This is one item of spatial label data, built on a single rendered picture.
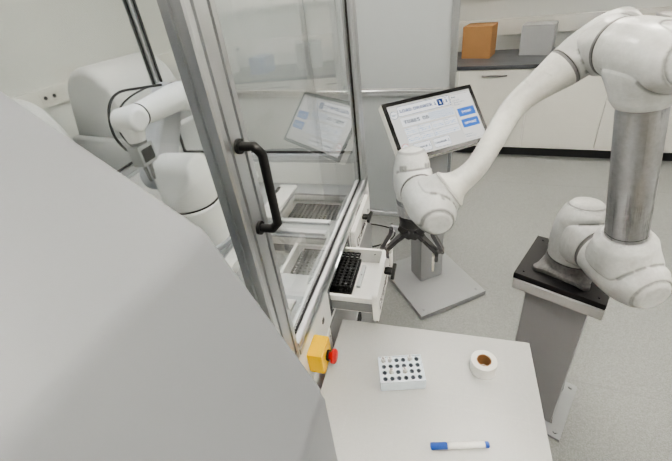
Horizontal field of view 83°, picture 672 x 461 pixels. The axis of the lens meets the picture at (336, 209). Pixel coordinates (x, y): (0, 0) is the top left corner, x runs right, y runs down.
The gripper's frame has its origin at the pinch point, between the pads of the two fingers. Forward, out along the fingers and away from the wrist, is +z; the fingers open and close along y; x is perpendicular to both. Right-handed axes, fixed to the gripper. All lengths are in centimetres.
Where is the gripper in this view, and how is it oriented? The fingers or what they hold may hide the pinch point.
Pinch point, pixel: (411, 264)
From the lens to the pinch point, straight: 129.5
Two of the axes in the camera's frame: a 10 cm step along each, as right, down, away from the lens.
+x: -2.5, 5.3, -8.1
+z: 1.1, 8.4, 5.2
